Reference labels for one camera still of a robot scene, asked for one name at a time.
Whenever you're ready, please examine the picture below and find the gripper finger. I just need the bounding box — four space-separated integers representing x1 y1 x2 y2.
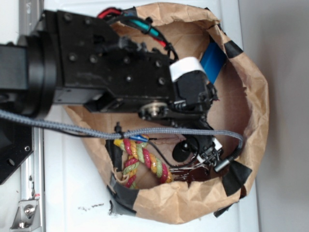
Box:
185 134 223 167

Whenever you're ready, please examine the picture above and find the brown paper bag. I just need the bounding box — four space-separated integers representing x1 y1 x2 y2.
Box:
63 2 270 225

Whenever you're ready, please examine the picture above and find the blue rectangular block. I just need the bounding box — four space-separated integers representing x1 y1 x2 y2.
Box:
200 42 227 84

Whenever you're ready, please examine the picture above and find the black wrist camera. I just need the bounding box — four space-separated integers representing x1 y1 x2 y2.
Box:
172 141 191 162

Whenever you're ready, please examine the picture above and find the aluminium frame rail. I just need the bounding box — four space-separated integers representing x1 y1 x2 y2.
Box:
9 0 46 232

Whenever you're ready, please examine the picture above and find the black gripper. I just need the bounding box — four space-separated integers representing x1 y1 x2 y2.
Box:
54 11 217 112

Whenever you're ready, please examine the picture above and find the silver key bunch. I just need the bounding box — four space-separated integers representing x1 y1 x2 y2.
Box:
169 161 212 183

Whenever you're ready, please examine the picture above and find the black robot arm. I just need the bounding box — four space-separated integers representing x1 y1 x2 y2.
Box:
0 8 220 164

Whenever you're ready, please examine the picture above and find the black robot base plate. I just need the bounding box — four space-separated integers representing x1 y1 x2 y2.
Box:
0 123 33 184

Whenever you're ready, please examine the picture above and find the grey braided cable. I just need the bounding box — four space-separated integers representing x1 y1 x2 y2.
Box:
0 109 245 173

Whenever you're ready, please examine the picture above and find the multicolour rope toy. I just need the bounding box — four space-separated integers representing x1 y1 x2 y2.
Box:
113 138 172 189

